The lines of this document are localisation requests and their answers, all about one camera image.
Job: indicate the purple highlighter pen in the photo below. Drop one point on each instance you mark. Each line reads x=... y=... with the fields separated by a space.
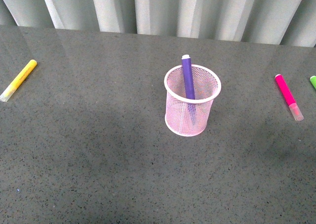
x=189 y=85

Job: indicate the pink highlighter pen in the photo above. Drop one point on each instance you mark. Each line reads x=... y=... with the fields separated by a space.
x=289 y=98

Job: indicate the pink mesh pen cup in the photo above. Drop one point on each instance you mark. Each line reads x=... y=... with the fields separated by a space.
x=183 y=116

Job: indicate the yellow highlighter pen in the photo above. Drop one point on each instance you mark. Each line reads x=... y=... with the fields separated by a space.
x=18 y=80

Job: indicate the grey pleated curtain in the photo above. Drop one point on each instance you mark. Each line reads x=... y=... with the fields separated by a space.
x=277 y=22

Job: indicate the green highlighter pen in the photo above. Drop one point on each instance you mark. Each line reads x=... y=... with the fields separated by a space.
x=313 y=81

